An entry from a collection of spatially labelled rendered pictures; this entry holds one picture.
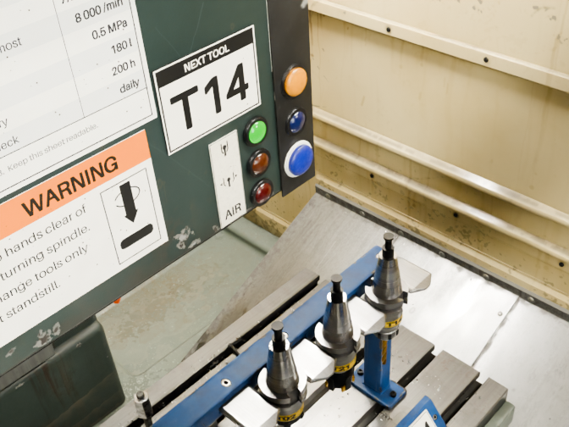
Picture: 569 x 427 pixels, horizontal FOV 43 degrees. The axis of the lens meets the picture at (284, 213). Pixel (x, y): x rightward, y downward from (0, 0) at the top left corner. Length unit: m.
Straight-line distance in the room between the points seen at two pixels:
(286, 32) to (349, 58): 1.01
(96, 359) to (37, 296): 1.10
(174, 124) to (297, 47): 0.14
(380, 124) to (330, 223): 0.32
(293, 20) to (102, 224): 0.22
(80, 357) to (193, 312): 0.47
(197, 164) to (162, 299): 1.46
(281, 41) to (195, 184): 0.14
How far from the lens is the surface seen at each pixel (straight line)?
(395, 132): 1.61
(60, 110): 0.49
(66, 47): 0.48
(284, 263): 1.80
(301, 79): 0.62
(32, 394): 1.58
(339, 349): 1.00
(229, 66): 0.57
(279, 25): 0.60
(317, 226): 1.83
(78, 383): 1.64
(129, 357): 1.91
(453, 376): 1.40
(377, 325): 1.04
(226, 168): 0.60
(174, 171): 0.57
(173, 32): 0.53
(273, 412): 0.95
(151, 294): 2.05
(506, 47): 1.36
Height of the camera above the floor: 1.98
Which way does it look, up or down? 38 degrees down
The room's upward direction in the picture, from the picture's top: 4 degrees counter-clockwise
